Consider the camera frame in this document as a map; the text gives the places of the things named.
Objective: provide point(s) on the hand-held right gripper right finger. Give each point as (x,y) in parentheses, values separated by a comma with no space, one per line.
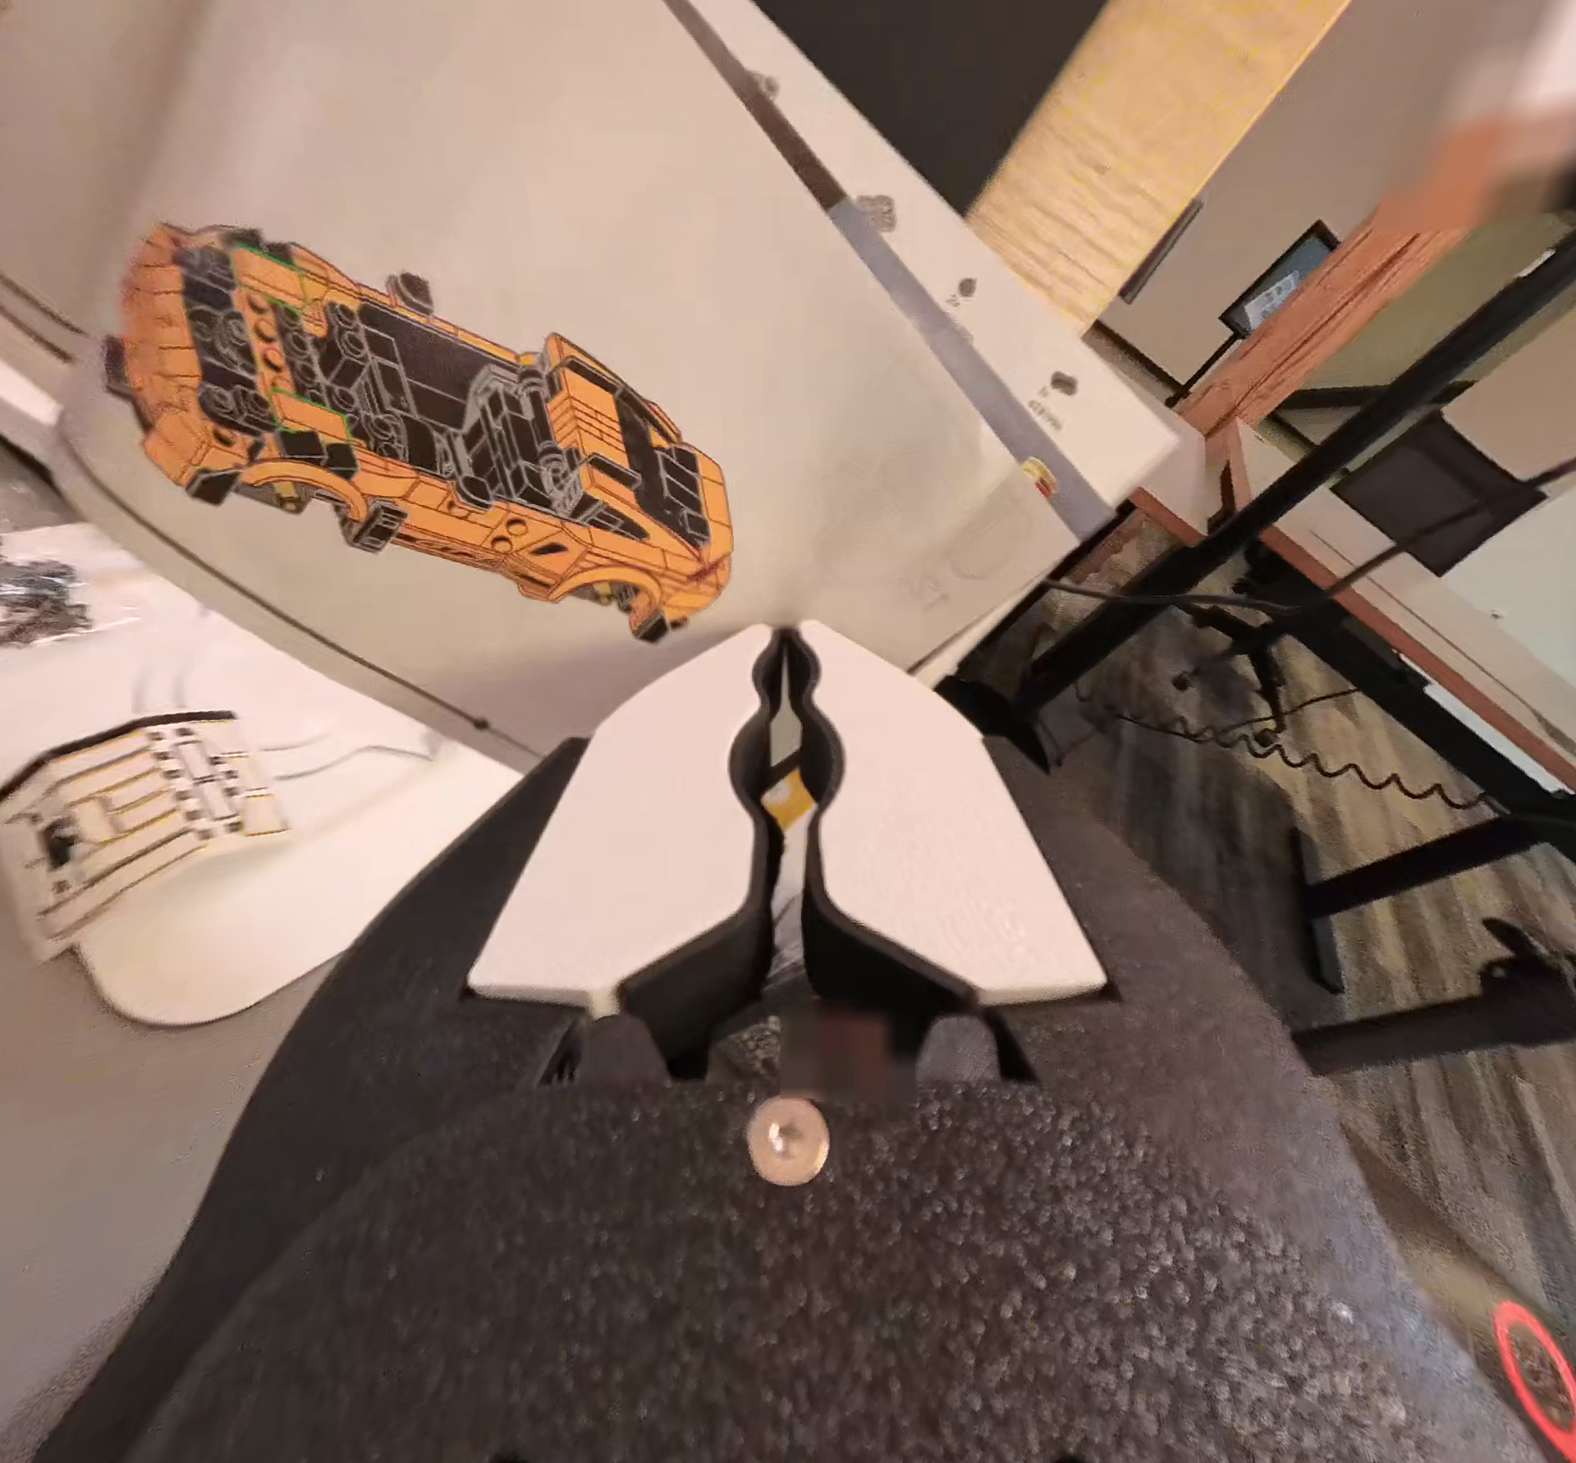
(947,848)

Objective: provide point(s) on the white wooden book stand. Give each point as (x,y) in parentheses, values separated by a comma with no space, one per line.
(246,934)

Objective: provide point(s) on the black office chair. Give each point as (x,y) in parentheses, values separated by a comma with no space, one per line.
(1476,1014)

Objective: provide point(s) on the small black screen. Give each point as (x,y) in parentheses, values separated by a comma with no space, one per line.
(1281,279)

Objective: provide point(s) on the lego sticker sheet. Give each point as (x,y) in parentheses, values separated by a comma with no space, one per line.
(134,811)

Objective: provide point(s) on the wooden desk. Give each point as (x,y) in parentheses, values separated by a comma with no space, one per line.
(1329,294)

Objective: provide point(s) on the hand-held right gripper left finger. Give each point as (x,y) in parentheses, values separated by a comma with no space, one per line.
(652,848)

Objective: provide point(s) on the lego instruction booklet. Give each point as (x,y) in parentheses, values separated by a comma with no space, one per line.
(554,194)

